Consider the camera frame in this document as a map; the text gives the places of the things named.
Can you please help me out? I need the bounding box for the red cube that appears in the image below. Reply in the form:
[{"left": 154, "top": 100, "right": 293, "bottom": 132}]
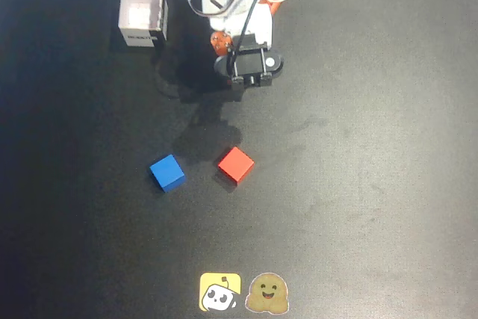
[{"left": 217, "top": 146, "right": 255, "bottom": 186}]

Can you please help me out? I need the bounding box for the white cardboard box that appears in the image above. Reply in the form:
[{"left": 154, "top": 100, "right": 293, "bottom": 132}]
[{"left": 117, "top": 0, "right": 170, "bottom": 49}]

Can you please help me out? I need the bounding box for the blue cube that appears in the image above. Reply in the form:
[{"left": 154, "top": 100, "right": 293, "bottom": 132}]
[{"left": 149, "top": 153, "right": 187, "bottom": 193}]

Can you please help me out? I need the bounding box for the black table mat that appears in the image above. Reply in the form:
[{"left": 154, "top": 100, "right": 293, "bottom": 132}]
[{"left": 0, "top": 0, "right": 478, "bottom": 319}]

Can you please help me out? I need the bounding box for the yellow robot sticker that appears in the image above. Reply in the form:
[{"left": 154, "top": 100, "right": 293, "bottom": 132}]
[{"left": 199, "top": 272, "right": 242, "bottom": 312}]

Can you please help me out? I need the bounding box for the smiling hugging face sticker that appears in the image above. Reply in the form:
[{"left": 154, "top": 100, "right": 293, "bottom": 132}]
[{"left": 244, "top": 272, "right": 291, "bottom": 315}]

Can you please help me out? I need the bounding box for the black camera cable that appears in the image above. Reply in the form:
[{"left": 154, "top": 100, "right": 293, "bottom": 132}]
[{"left": 226, "top": 0, "right": 279, "bottom": 73}]

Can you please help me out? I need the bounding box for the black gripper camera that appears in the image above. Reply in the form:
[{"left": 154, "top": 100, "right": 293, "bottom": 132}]
[{"left": 214, "top": 34, "right": 285, "bottom": 102}]

